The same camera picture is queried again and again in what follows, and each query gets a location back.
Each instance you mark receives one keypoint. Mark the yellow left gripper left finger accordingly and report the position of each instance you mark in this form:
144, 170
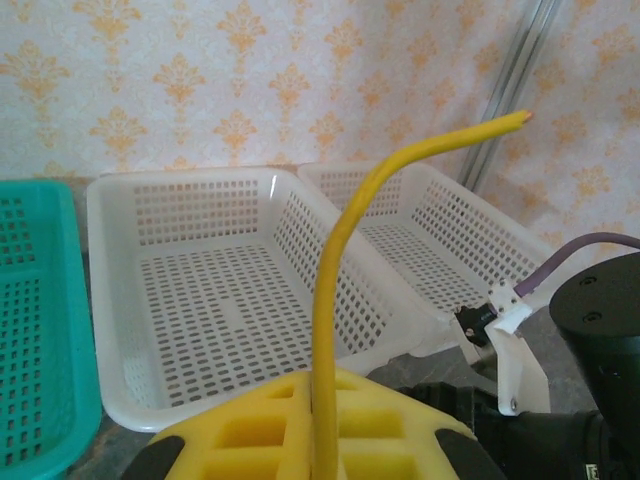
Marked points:
235, 440

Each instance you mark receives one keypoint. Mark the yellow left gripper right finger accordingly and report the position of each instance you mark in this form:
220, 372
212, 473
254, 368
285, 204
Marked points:
390, 435

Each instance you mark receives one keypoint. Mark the white plastic basket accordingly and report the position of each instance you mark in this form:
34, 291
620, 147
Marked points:
440, 240
210, 300

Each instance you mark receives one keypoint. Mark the teal plastic basket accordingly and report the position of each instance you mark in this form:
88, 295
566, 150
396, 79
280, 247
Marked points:
50, 320

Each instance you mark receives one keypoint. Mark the aluminium frame post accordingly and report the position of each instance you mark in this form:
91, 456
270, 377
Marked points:
520, 75

